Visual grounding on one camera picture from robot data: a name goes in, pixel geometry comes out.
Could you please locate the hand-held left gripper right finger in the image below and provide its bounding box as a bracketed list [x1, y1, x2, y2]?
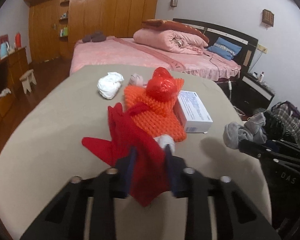
[164, 146, 282, 240]

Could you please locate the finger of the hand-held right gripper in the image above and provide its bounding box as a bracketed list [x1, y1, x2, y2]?
[266, 139, 300, 156]
[238, 139, 300, 167]

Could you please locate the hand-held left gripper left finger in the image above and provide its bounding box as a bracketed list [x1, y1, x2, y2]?
[20, 147, 140, 240]

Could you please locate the grey cloth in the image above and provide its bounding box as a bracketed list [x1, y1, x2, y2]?
[223, 112, 267, 150]

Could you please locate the small white tissue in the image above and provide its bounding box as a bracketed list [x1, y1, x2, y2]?
[157, 134, 176, 153]

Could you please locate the red cloth glove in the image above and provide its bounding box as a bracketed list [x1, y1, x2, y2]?
[81, 102, 171, 207]

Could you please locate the white cardboard medicine box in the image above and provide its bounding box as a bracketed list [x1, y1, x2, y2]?
[174, 90, 213, 133]

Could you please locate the red plastic bag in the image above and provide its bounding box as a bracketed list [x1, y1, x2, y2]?
[146, 67, 178, 102]

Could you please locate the pink sock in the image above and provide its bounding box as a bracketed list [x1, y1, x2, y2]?
[129, 73, 148, 88]

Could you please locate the plaid bag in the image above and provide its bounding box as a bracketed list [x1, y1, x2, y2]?
[270, 101, 300, 145]

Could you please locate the black and white nightstand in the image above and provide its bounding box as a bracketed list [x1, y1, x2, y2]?
[236, 72, 276, 117]

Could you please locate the white crumpled plastic bag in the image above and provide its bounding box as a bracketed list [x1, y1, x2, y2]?
[97, 72, 125, 99]

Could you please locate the blue pillow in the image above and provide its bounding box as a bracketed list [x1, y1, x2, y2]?
[206, 37, 242, 61]

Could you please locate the black bed headboard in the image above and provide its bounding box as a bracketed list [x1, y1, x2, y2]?
[172, 18, 259, 75]

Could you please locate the bed with pink sheet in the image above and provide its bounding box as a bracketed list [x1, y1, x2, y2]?
[69, 36, 242, 83]

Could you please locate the folded pink quilt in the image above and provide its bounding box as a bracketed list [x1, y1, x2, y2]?
[133, 28, 209, 55]

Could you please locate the small wooden stool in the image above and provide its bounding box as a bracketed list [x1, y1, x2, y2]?
[19, 68, 37, 94]

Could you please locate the red patterned pillow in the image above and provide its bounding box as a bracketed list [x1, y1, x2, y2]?
[142, 19, 209, 43]

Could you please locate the wooden sideboard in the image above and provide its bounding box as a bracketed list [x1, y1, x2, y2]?
[0, 46, 31, 122]

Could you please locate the wooden wardrobe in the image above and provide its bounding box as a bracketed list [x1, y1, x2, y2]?
[23, 0, 161, 64]

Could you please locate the light blue kettle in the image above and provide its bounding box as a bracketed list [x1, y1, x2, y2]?
[0, 41, 10, 59]

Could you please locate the wooden slatted wall lamp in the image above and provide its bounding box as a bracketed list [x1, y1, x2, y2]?
[262, 9, 275, 28]

